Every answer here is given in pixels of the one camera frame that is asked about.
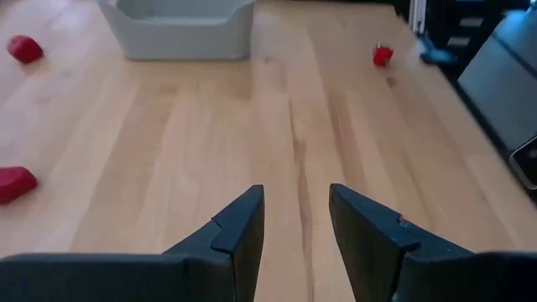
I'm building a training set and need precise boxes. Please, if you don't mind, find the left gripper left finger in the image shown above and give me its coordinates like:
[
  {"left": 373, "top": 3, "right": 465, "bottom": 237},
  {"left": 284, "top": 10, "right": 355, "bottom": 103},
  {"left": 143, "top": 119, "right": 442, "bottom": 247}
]
[{"left": 0, "top": 184, "right": 266, "bottom": 302}]

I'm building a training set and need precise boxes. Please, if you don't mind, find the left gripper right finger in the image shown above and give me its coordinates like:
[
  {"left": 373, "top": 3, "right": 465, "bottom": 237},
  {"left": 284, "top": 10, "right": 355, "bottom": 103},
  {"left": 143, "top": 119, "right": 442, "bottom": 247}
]
[{"left": 328, "top": 182, "right": 537, "bottom": 302}]

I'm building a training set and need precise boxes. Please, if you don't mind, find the red toy pepper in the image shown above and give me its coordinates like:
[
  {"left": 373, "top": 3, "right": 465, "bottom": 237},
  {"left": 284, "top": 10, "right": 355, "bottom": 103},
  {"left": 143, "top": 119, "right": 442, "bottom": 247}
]
[
  {"left": 372, "top": 41, "right": 395, "bottom": 68},
  {"left": 0, "top": 166, "right": 39, "bottom": 206},
  {"left": 6, "top": 34, "right": 44, "bottom": 65}
]

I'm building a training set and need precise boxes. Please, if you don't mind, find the light grey plastic basket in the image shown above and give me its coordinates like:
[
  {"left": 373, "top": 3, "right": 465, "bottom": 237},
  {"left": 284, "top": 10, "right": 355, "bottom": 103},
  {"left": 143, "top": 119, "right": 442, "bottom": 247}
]
[{"left": 95, "top": 0, "right": 257, "bottom": 62}]

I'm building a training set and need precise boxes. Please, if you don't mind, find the grey edge bracket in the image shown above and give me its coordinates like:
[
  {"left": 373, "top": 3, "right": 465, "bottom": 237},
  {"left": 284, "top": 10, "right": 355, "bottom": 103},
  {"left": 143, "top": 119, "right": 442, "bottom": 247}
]
[{"left": 508, "top": 133, "right": 537, "bottom": 190}]

